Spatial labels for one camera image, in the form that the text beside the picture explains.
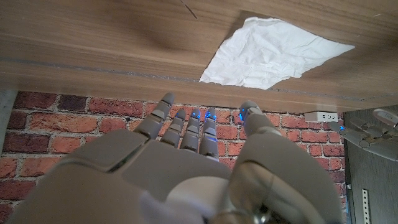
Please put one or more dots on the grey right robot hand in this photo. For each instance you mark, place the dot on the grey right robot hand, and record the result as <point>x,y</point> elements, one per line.
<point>161,174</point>

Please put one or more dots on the red brick print backdrop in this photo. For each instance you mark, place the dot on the red brick print backdrop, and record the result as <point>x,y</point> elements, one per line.
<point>46,130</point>

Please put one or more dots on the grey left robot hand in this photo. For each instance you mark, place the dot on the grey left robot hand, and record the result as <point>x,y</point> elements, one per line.
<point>376,140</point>

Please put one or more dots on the white tissue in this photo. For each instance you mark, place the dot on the white tissue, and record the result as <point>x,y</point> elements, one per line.
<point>267,53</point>

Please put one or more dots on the white perforated bracket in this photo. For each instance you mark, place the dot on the white perforated bracket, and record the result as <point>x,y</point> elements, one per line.
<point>366,205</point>

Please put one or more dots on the white power strip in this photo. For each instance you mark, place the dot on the white power strip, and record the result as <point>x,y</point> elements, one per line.
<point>320,117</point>

